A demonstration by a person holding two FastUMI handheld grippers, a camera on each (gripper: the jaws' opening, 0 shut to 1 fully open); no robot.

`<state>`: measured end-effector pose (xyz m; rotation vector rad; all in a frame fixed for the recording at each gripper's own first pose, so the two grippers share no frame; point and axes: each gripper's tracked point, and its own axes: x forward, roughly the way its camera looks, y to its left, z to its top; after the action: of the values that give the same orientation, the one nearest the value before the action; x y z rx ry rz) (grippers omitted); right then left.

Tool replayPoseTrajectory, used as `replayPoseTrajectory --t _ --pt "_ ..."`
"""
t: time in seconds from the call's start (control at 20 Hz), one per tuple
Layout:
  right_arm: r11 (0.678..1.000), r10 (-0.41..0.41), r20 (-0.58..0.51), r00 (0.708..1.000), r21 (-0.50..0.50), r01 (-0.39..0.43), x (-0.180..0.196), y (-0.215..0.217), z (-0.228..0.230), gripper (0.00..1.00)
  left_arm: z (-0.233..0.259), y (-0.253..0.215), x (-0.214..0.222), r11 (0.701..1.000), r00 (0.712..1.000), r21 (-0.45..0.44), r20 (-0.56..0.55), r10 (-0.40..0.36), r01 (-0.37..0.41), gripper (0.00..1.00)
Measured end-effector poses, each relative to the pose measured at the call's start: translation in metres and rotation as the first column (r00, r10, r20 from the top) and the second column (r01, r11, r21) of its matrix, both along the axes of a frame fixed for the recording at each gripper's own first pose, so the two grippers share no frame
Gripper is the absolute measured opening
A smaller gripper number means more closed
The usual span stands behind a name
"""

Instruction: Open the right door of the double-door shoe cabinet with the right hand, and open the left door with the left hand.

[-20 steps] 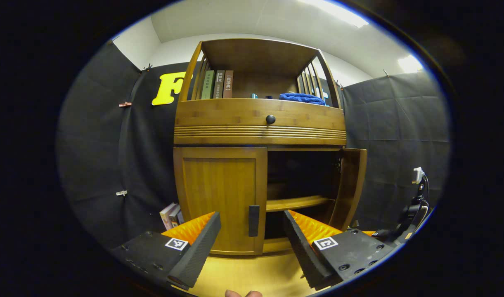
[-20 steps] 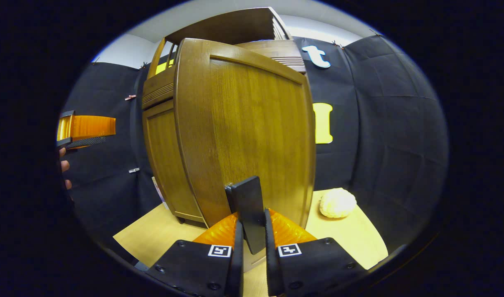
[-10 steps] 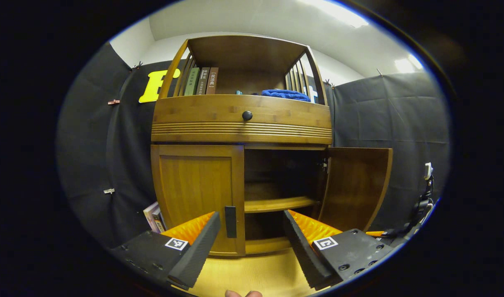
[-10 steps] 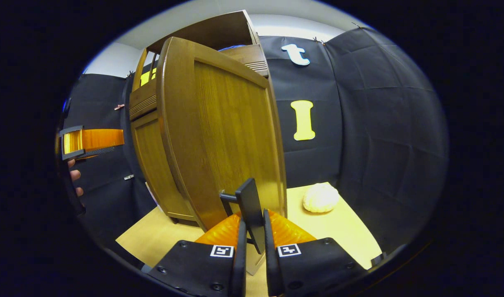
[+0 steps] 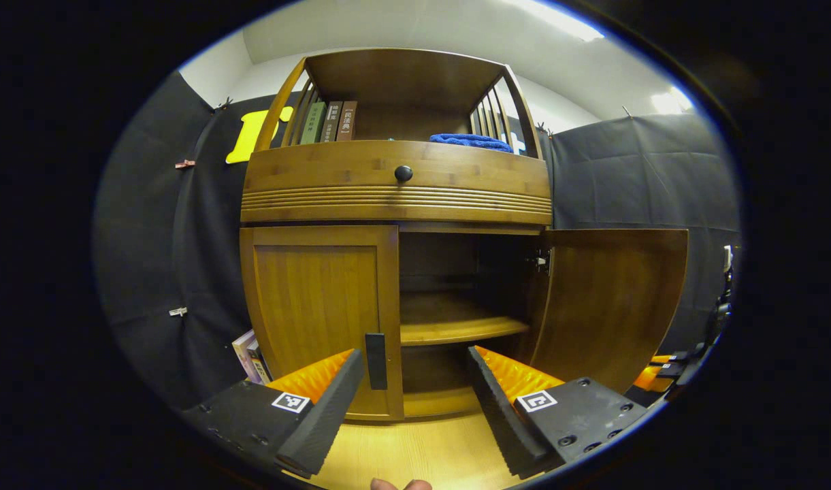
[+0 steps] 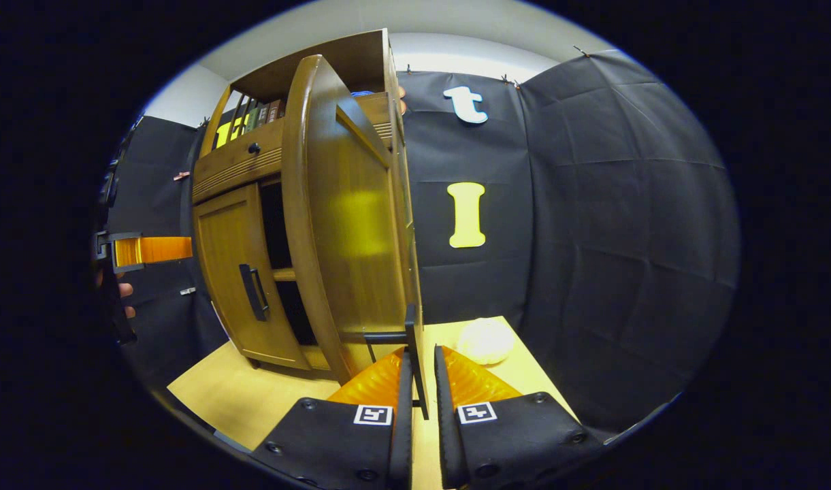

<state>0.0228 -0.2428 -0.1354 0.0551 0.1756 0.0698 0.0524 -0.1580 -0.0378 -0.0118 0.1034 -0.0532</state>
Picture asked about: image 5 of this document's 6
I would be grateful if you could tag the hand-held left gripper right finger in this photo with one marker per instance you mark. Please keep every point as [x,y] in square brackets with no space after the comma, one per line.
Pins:
[497,415]

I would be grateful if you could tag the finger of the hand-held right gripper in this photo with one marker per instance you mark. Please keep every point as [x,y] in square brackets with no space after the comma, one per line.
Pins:
[648,378]
[663,358]

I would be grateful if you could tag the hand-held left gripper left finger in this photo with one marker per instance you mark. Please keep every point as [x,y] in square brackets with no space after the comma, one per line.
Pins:
[327,415]

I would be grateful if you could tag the wooden cabinet door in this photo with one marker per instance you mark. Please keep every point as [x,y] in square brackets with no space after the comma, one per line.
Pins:
[313,306]
[612,299]

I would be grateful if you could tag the wooden double-door shoe cabinet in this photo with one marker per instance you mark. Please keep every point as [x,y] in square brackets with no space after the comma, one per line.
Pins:
[401,75]

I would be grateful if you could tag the wooden inner cabinet shelf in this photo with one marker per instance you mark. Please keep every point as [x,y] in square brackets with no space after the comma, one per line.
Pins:
[449,320]

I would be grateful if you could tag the metal door hinge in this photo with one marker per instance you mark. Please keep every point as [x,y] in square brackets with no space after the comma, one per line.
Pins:
[539,260]

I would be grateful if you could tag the wooden cabinet drawer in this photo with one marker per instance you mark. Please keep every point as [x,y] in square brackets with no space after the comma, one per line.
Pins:
[320,170]

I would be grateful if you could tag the dark paperback book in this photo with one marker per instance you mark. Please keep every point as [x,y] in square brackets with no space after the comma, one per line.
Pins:
[261,364]

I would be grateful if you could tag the small ceiling light panel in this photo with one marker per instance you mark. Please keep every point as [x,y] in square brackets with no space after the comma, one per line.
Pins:
[670,102]

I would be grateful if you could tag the black backdrop cloth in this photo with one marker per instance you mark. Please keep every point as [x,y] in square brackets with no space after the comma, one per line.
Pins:
[150,238]

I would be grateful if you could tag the black round drawer knob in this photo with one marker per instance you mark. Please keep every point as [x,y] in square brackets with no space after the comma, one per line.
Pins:
[403,173]

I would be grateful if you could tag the blue folded towel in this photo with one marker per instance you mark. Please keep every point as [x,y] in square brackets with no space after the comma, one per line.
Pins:
[469,141]

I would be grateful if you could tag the dark brown book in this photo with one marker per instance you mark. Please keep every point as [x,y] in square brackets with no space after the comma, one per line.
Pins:
[331,121]

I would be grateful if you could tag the reddish brown book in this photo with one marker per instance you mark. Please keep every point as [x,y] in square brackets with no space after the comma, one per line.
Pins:
[347,121]

